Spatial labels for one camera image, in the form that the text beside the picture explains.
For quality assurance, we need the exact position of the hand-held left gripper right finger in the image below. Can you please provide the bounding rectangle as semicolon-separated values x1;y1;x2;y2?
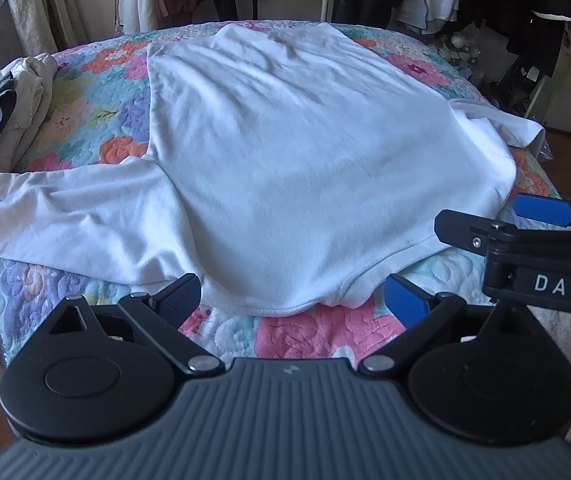
358;274;541;376

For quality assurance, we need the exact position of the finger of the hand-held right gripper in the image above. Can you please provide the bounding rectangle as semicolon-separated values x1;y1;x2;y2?
434;209;521;253
513;192;571;233

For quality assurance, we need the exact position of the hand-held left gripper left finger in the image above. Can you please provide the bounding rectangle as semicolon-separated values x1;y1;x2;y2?
46;274;226;377

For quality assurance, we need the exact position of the white long-sleeve shirt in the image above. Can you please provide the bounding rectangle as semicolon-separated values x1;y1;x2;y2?
0;21;546;318

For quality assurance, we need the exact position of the pile of beige dark clothes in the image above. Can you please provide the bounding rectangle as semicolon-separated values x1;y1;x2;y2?
0;52;59;171

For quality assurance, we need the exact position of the clear plastic bag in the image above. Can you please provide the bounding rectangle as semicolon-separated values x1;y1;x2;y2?
534;135;557;162

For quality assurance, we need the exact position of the stuffed toy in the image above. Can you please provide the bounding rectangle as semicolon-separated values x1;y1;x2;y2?
436;31;482;69

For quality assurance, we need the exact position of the black jacket with white stripe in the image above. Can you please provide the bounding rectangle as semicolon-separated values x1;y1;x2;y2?
503;0;571;79

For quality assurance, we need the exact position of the floral quilt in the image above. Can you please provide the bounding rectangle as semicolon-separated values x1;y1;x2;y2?
0;20;566;367

